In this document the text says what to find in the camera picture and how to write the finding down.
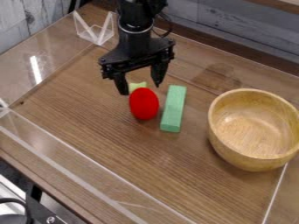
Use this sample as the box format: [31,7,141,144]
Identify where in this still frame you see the wooden bowl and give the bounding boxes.
[209,88,299,172]

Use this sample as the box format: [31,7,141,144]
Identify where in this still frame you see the black metal table frame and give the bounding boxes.
[26,185,76,224]

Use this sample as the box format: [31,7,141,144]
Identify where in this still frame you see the green foam block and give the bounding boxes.
[161,85,187,133]

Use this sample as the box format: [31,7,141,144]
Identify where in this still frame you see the clear acrylic front barrier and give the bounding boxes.
[0,99,195,224]

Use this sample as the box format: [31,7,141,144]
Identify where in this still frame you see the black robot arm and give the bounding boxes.
[98,0,175,95]

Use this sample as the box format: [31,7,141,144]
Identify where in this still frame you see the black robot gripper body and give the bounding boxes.
[98,34,175,80]

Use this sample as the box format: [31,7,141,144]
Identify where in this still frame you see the black cable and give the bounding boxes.
[0,199,40,224]

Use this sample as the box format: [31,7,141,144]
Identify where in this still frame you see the clear acrylic corner bracket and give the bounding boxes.
[72,11,115,46]

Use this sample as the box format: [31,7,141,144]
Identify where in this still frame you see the red plush strawberry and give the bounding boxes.
[129,82,161,120]

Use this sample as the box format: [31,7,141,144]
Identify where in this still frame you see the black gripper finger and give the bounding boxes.
[151,61,169,87]
[114,73,129,95]

